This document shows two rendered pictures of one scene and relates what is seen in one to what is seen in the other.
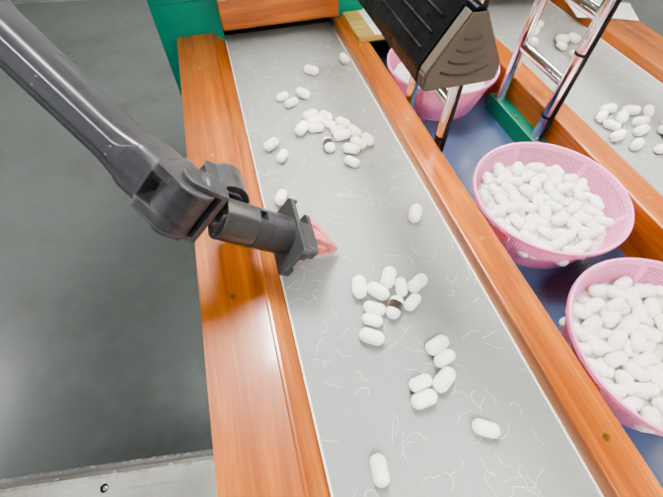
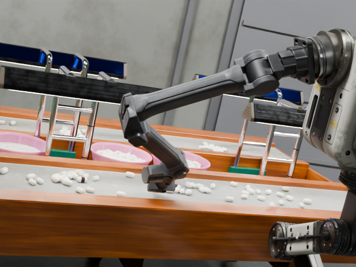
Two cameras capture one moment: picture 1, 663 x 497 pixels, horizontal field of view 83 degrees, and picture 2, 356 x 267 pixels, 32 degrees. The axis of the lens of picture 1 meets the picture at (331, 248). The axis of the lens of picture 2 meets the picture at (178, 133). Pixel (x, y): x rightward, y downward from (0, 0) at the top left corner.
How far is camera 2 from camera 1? 2.23 m
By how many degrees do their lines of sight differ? 85
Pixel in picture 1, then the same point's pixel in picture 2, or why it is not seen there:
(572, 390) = (199, 171)
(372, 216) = (129, 183)
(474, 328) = (179, 181)
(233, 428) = (228, 210)
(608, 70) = (26, 124)
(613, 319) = not seen: hidden behind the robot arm
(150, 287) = not seen: outside the picture
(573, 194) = (113, 154)
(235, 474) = (240, 211)
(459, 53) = not seen: hidden behind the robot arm
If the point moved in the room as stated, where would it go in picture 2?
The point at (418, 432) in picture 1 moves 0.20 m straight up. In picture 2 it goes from (216, 195) to (227, 147)
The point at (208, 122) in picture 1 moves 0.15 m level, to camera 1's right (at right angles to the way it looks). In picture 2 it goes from (63, 197) to (67, 182)
